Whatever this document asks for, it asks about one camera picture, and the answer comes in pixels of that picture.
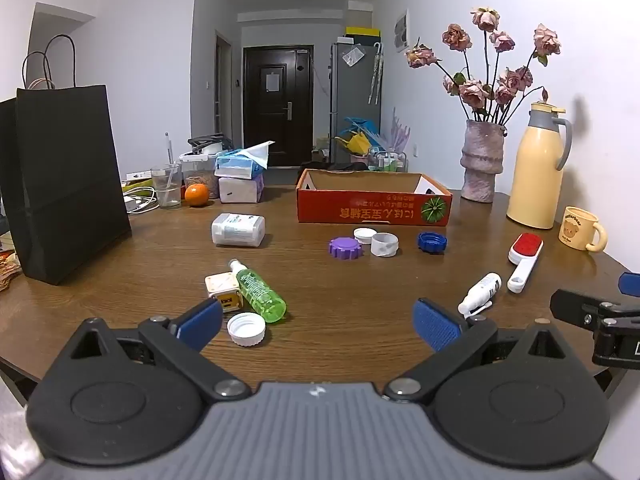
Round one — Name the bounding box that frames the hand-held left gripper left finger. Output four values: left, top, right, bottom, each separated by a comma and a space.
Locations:
42, 299, 252, 403

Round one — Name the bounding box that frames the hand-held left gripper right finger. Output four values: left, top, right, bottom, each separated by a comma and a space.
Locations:
382, 298, 601, 404

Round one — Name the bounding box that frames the cream plug adapter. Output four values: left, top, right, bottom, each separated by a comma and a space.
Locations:
204, 271, 245, 314

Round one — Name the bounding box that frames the small white spray bottle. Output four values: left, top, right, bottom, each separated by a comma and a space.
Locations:
457, 272, 503, 319

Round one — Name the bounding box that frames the green spray bottle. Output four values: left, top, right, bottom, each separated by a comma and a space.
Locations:
228, 259, 288, 324

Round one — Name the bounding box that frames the blue bottle cap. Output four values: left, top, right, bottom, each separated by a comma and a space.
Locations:
417, 231, 448, 255

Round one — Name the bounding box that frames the orange cardboard box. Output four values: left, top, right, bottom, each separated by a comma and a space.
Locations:
296, 168, 454, 226

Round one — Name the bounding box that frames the large white bottle cap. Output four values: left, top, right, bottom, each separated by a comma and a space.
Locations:
226, 312, 267, 348

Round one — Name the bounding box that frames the red and white lint brush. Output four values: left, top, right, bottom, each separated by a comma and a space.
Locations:
507, 232, 545, 294

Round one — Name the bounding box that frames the yellow bear mug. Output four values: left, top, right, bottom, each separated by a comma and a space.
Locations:
559, 205, 608, 253

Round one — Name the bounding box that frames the white pill bottle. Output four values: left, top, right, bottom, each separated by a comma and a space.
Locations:
211, 213, 266, 248

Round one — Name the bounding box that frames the purple bottle cap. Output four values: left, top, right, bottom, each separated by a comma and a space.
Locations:
328, 236, 363, 261

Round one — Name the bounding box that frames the orange fruit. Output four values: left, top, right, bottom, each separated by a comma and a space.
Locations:
184, 183, 210, 208

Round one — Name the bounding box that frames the clear glass cup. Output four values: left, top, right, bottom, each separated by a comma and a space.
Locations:
150, 162, 182, 210

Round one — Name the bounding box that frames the purple tissue pack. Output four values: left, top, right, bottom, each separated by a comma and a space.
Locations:
218, 175, 265, 205

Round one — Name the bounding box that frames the yellow thermos jug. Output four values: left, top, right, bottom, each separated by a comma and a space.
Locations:
506, 101, 574, 230

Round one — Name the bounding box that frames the clear container with white lid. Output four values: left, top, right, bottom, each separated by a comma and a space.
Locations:
179, 152, 221, 200

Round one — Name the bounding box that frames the blue tissue pack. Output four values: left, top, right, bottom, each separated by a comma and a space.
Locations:
214, 140, 275, 180

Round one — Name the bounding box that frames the pink ribbed vase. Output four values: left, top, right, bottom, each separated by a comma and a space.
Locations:
459, 119, 507, 204

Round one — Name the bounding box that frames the black clamp tool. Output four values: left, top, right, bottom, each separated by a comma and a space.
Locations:
187, 133, 227, 154

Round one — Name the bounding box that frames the black paper bag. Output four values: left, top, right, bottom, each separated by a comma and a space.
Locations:
0, 35, 133, 286

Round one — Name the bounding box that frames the purple feather decoration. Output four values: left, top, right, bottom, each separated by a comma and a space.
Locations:
391, 107, 412, 154

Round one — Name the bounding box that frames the yellow bag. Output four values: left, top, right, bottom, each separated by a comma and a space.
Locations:
347, 132, 374, 156

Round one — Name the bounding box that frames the printed snack packet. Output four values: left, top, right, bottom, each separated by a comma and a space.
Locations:
0, 251, 24, 292

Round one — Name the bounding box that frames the blue folding rack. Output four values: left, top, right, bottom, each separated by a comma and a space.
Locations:
336, 115, 389, 153

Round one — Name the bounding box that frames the dark brown entrance door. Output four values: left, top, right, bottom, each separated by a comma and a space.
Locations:
243, 44, 315, 169

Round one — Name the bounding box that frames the bunch of dried pink roses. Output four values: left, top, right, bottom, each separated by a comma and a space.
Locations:
404, 6, 562, 126

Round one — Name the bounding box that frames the grey refrigerator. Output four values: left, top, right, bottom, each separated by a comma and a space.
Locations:
329, 39, 384, 164

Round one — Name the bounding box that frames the folded white umbrella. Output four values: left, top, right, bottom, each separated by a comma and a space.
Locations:
368, 42, 385, 106

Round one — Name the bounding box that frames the grey white ring cap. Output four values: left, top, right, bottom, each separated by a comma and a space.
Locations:
370, 232, 400, 258

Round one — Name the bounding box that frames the white cable bundle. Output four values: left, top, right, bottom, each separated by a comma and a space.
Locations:
122, 186, 160, 214

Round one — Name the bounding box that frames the wire trolley with bottles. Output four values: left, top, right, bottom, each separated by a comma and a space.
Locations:
367, 145, 409, 174

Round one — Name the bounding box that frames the interior door frame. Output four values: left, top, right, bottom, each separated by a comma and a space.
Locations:
214, 29, 234, 144

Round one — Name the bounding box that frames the white wall panel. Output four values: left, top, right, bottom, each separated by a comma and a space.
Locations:
393, 8, 411, 54

